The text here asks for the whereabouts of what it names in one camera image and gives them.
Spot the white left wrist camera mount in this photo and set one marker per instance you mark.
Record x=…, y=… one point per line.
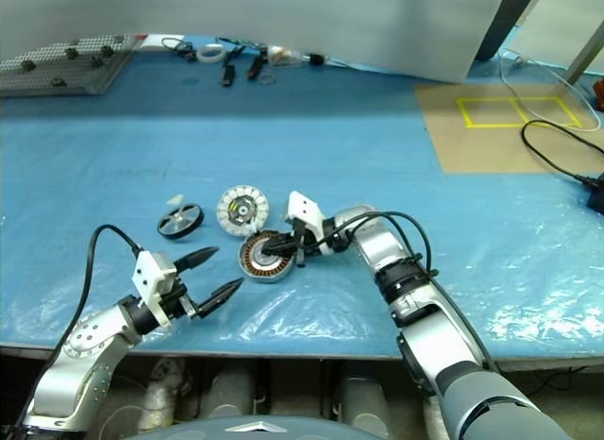
x=148, y=275

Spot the small black plug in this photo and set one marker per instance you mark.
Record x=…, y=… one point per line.
x=317, y=59

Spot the black power adapter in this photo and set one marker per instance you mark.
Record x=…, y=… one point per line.
x=597, y=194

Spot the blue table cover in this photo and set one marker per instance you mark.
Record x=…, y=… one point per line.
x=283, y=142

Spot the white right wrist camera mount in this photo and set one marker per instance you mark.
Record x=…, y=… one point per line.
x=304, y=208

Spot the clear plastic bag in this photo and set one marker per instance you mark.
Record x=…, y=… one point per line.
x=283, y=56

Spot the grey rounded shape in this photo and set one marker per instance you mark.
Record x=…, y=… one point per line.
x=231, y=393
x=363, y=393
x=162, y=397

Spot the dark grey frame post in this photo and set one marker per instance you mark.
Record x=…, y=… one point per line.
x=509, y=24

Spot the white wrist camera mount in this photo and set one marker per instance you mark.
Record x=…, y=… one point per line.
x=304, y=208
x=148, y=275

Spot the red object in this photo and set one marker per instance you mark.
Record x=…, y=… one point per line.
x=600, y=95

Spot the black knob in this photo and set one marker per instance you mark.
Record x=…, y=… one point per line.
x=106, y=50
x=71, y=52
x=27, y=64
x=56, y=82

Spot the grey perforated peg plate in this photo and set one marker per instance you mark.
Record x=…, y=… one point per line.
x=56, y=72

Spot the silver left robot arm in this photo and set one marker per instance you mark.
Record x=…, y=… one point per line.
x=85, y=345

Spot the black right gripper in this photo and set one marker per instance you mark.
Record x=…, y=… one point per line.
x=313, y=244

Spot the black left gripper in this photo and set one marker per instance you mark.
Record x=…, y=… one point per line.
x=177, y=300

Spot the small white paper scrap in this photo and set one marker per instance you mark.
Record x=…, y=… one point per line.
x=175, y=198

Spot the white partition panel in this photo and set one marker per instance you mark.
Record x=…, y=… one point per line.
x=283, y=15

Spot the silver motor stator housing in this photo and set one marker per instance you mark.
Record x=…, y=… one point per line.
x=257, y=272

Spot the black spoked motor rotor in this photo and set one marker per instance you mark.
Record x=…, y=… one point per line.
x=181, y=236

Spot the grey metal post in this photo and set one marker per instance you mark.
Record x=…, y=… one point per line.
x=582, y=53

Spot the brown cardboard mat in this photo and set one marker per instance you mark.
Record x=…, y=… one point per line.
x=472, y=147

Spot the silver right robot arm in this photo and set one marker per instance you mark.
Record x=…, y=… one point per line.
x=448, y=326

